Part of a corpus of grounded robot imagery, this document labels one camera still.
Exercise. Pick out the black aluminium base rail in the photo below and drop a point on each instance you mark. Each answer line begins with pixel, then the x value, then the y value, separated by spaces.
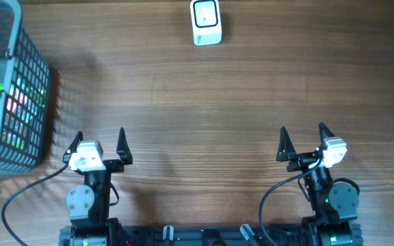
pixel 281 234

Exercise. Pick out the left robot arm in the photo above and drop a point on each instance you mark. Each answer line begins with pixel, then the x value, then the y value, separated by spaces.
pixel 89 203

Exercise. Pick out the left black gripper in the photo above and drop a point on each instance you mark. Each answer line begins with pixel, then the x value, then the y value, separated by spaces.
pixel 122 151

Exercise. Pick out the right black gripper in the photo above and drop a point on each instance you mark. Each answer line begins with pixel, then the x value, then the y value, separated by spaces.
pixel 287 147

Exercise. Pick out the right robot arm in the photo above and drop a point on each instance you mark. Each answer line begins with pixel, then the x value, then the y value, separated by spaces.
pixel 334 202

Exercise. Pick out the white barcode scanner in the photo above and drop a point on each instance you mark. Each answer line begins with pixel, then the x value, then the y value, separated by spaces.
pixel 206 22

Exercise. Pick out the grey plastic mesh basket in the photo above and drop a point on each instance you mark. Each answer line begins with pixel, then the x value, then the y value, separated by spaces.
pixel 26 79

